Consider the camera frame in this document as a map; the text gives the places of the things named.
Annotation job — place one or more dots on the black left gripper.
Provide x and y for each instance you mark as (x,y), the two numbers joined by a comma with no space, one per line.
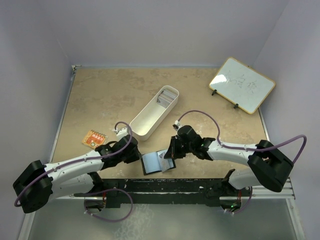
(136,155)

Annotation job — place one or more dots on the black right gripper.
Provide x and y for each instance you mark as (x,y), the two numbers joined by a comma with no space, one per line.
(172,151)

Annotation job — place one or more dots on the credit card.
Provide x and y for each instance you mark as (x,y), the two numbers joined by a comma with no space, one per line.
(165,164)

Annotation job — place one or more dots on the black leather card holder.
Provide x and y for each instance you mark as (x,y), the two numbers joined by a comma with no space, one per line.
(151,162)

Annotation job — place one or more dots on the white plastic card tray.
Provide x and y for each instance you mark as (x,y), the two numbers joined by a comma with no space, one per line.
(150,117)

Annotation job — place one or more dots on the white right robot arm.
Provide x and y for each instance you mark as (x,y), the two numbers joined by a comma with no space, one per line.
(212,150)

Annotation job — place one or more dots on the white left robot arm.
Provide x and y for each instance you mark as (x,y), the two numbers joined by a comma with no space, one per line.
(40,183)

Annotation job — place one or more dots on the stack of cards in tray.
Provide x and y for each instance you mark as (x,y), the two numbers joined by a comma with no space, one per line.
(165,98)

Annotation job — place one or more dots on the orange spiral notepad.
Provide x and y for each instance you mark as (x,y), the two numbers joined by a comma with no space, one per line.
(94,139)

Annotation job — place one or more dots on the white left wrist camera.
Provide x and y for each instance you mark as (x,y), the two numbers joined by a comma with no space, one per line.
(121,132)

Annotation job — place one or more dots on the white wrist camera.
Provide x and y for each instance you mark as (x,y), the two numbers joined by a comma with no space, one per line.
(177,125)
(121,132)

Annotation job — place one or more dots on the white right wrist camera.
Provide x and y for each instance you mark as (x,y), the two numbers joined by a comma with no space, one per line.
(177,125)

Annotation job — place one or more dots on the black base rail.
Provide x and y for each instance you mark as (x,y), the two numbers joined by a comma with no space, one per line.
(202,191)

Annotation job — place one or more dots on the small whiteboard yellow frame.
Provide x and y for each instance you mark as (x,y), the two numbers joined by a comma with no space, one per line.
(241,85)

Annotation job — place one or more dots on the aluminium frame rail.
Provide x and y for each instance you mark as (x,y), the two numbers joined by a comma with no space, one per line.
(269,167)

